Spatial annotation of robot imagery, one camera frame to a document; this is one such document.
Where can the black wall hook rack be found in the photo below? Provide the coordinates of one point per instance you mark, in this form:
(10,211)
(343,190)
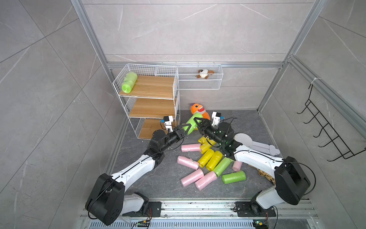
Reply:
(327,129)

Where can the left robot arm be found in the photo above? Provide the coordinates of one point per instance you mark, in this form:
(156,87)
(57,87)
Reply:
(107,200)

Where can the brown white plush toy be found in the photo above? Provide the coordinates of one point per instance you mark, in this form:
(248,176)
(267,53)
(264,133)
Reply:
(205,74)

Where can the pink roll upper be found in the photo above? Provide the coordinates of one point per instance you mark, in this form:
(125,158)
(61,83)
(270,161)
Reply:
(191,148)

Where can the white wire three-tier shelf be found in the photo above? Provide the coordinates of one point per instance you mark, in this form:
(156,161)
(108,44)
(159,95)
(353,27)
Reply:
(151,98)

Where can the pink roll left middle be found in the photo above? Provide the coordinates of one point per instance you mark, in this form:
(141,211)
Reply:
(187,162)

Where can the pink roll lower right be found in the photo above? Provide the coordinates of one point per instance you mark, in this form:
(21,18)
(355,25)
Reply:
(206,180)

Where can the white wire wall basket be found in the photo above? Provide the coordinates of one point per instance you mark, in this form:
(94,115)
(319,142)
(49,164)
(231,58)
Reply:
(194,76)

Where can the yellow roll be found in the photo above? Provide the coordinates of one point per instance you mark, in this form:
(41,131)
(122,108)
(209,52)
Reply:
(204,140)
(205,158)
(206,146)
(214,160)

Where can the pink roll lower left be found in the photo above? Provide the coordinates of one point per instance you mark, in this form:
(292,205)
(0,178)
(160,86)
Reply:
(191,178)

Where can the brown patterned object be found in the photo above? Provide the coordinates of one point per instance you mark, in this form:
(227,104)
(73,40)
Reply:
(267,176)

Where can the yellow roll middle right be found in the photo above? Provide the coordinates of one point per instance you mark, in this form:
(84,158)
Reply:
(214,160)

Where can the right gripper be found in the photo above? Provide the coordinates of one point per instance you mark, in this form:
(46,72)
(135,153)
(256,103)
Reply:
(202,130)

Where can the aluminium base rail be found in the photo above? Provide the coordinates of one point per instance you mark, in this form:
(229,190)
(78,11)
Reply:
(227,213)

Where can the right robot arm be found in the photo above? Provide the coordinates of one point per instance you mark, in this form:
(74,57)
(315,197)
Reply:
(291,182)

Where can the yellow roll upper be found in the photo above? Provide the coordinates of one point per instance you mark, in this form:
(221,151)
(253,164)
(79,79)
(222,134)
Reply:
(204,140)

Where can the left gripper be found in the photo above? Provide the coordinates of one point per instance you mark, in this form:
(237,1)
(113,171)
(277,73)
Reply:
(177,134)

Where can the yellow roll middle left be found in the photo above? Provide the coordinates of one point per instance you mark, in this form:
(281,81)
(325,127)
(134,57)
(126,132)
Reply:
(205,158)

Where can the pink roll right small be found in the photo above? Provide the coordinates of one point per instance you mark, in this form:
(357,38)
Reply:
(237,166)

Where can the orange shark plush toy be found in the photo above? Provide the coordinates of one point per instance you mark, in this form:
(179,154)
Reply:
(198,108)

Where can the green roll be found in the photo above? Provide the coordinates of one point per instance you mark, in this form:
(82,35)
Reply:
(129,82)
(234,177)
(222,166)
(192,122)

